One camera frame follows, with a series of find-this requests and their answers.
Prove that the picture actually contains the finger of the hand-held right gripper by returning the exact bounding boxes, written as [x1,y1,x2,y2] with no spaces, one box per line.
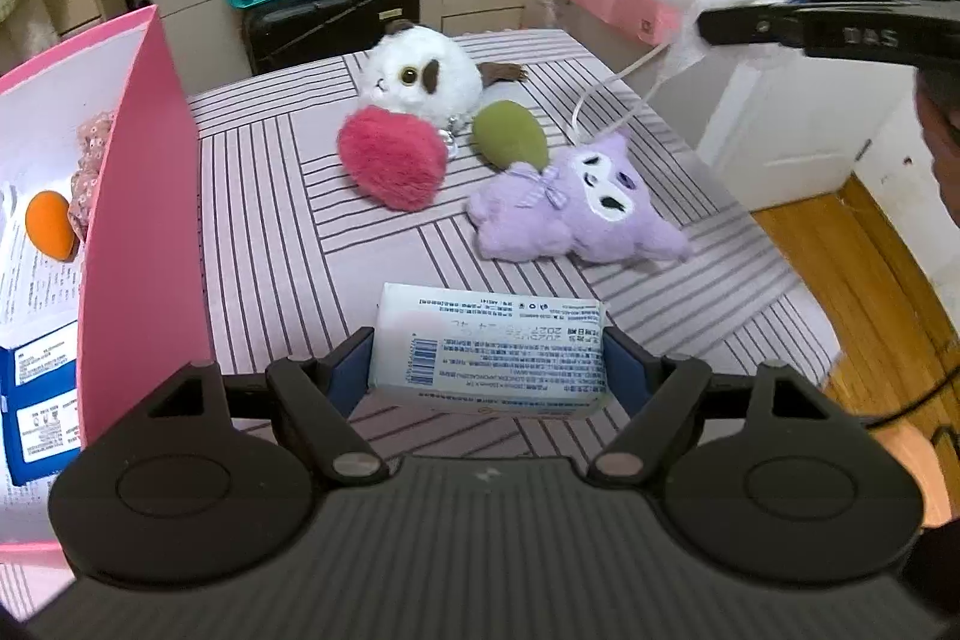
[696,1,960,66]
[780,0,960,11]

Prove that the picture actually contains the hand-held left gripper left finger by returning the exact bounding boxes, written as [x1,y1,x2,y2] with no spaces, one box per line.
[148,326,387,485]

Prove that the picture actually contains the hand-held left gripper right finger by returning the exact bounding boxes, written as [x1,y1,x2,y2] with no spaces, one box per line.
[589,329,826,482]

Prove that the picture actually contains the white tissue packet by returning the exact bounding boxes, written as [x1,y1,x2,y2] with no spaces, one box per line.
[367,281,609,421]

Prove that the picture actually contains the purple plush toy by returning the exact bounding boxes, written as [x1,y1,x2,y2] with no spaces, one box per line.
[466,131,692,267]

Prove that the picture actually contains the red fluffy plush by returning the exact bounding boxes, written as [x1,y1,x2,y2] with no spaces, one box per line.
[337,107,449,213]

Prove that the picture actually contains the pink cardboard box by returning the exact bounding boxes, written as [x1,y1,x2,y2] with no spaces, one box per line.
[0,4,215,575]

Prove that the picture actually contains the green teardrop sponge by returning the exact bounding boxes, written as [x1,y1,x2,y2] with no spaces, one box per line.
[470,99,551,171]

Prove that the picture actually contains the blue wet wipes packet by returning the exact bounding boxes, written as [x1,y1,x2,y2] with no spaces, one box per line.
[0,317,81,488]

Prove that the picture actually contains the white plush toy brown patches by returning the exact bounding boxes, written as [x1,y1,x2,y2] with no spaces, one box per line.
[359,20,530,125]

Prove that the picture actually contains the pink floral scrunchie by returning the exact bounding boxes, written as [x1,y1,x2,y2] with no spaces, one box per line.
[70,110,119,238]

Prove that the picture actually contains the orange teardrop sponge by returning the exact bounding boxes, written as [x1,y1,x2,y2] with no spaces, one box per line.
[25,189,81,263]

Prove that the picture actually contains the person's right forearm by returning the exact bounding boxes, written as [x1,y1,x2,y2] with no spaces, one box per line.
[913,64,960,202]

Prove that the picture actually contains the white door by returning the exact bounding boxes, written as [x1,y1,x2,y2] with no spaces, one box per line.
[696,0,960,215]

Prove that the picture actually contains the striped pink tablecloth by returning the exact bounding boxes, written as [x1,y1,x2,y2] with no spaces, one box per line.
[0,28,842,620]

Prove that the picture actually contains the printed paper sheet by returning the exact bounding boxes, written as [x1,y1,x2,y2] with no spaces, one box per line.
[0,181,85,352]

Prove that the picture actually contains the black suitcase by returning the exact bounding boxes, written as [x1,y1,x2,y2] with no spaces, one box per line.
[241,0,422,76]

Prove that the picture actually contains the black cable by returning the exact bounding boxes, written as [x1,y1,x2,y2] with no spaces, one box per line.
[846,340,960,432]

